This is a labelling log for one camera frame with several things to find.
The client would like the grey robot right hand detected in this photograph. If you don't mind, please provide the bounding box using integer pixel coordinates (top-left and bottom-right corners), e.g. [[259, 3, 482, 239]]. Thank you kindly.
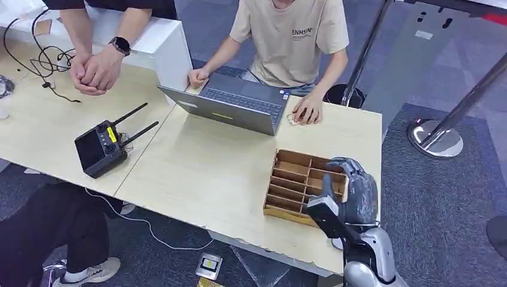
[[320, 157, 380, 226]]

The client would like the wooden card box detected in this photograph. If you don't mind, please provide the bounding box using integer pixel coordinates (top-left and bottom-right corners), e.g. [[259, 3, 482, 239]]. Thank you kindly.
[[262, 148, 349, 228]]

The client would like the black round object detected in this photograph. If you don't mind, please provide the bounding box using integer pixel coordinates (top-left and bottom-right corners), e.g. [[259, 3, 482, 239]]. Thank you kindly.
[[486, 215, 507, 260]]

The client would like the chrome stanchion with black base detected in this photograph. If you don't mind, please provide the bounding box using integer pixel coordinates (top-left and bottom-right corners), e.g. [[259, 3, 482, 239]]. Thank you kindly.
[[322, 0, 395, 109]]

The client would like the grey laptop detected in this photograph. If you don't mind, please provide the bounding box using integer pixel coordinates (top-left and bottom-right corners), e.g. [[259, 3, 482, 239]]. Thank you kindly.
[[157, 72, 291, 138]]

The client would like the person in beige shirt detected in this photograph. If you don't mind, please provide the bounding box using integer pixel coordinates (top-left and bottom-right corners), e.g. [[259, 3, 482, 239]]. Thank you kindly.
[[188, 0, 350, 126]]

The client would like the silver floor socket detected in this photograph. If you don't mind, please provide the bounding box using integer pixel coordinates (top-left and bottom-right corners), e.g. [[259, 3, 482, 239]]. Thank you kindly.
[[196, 252, 224, 281]]

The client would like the yellow packet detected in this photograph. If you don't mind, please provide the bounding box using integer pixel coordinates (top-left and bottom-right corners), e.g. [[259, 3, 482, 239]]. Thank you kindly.
[[197, 277, 227, 287]]

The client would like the white cabinet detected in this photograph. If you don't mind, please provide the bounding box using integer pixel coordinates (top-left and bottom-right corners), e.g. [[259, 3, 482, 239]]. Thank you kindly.
[[0, 0, 194, 106]]

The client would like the black remote controller with antennas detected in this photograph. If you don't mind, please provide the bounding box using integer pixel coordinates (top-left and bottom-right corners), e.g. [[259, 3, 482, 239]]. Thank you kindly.
[[74, 102, 160, 179]]

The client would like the black wristwatch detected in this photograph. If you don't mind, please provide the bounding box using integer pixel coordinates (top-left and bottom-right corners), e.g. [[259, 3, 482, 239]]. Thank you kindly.
[[108, 36, 132, 57]]

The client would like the person wearing wristwatch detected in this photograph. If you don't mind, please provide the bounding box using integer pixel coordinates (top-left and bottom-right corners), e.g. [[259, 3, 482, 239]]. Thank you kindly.
[[41, 0, 178, 97]]

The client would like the person in black trousers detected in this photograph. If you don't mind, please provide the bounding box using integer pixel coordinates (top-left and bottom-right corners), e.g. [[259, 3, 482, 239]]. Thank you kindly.
[[0, 182, 136, 287]]

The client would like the chrome chair base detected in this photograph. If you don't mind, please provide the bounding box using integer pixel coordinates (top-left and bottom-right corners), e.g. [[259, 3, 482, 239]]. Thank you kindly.
[[41, 259, 68, 287]]

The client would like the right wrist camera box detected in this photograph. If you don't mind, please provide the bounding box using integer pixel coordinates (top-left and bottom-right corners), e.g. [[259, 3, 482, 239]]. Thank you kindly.
[[306, 195, 359, 242]]

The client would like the grey desk frame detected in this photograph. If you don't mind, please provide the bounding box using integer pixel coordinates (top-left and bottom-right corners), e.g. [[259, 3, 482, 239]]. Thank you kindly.
[[207, 231, 343, 287]]

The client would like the white cable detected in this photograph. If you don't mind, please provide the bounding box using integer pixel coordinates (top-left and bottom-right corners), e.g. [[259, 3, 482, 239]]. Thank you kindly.
[[84, 187, 215, 251]]

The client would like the black cable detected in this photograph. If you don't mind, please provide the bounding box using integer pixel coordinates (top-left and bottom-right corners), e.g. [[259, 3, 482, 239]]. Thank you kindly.
[[3, 8, 82, 104]]

